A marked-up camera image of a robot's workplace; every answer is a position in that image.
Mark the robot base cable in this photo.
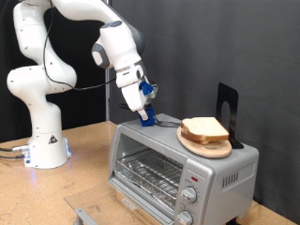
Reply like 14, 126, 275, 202
0, 153, 26, 160
0, 143, 31, 153

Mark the slotted spatula with blue block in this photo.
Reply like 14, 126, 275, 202
119, 102, 183, 128

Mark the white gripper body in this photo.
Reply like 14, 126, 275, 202
115, 64, 153, 113

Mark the black backdrop curtain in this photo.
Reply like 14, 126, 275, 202
0, 0, 107, 143

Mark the dark grey backdrop curtain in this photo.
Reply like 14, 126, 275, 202
110, 0, 300, 224

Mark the wire oven rack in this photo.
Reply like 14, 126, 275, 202
115, 148, 185, 214

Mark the silver toaster oven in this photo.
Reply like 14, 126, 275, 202
107, 112, 261, 225

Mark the round wooden plate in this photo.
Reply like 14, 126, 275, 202
176, 126, 233, 159

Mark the bread slice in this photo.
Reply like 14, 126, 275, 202
180, 129, 211, 145
181, 116, 231, 143

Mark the glass oven door with handle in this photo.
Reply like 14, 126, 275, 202
64, 177, 176, 225

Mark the silver oven knob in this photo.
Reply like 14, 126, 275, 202
181, 186, 199, 204
175, 210, 194, 225

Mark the black metal bookend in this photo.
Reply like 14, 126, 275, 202
216, 82, 245, 150

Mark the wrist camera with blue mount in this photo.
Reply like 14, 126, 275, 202
139, 80, 159, 100

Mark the vertical metal pole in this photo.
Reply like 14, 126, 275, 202
103, 0, 111, 122

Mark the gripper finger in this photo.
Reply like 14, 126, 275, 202
138, 108, 149, 122

